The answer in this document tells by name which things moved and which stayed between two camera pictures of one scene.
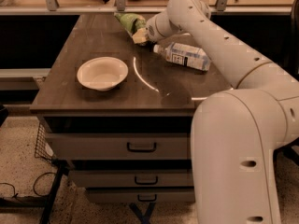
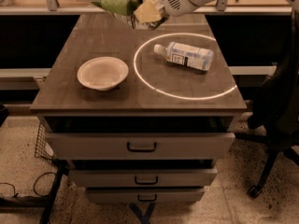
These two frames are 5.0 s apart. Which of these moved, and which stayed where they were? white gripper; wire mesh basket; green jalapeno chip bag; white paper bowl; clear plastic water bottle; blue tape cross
Moved: white gripper; green jalapeno chip bag
Stayed: white paper bowl; wire mesh basket; clear plastic water bottle; blue tape cross
